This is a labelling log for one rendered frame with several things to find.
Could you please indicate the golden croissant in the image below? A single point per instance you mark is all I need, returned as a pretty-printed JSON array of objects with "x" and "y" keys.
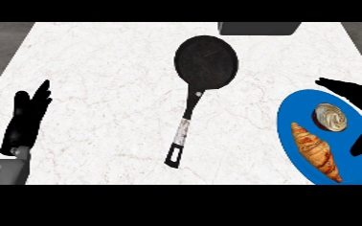
[{"x": 314, "y": 151}]

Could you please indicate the blue plate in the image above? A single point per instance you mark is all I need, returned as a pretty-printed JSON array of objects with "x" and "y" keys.
[{"x": 301, "y": 115}]

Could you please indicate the cream frosted cupcake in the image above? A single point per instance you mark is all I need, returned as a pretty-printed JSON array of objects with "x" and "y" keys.
[{"x": 329, "y": 117}]

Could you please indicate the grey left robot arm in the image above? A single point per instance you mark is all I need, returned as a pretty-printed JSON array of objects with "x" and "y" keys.
[{"x": 13, "y": 169}]

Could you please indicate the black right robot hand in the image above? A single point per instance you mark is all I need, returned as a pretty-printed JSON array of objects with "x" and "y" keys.
[{"x": 345, "y": 88}]

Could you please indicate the dark grey appliance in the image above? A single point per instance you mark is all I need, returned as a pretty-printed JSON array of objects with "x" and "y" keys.
[{"x": 257, "y": 28}]

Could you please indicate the black frying pan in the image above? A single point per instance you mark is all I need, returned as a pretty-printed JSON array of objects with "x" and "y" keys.
[{"x": 205, "y": 64}]

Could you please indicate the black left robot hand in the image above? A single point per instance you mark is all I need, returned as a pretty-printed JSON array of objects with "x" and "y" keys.
[{"x": 23, "y": 121}]

